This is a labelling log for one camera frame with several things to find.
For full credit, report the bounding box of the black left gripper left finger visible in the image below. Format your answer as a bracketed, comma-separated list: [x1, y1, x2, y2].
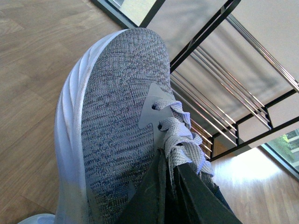
[116, 148, 166, 224]

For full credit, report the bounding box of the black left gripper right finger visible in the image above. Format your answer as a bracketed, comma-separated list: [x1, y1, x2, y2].
[174, 163, 241, 224]

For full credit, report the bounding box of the black metal shoe rack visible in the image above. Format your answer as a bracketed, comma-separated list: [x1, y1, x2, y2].
[137, 0, 299, 163]

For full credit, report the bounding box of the light blue slipper near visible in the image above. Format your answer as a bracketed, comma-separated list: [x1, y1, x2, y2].
[18, 213, 55, 224]

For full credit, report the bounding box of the grey sneaker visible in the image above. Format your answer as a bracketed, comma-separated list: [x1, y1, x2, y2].
[54, 27, 234, 224]

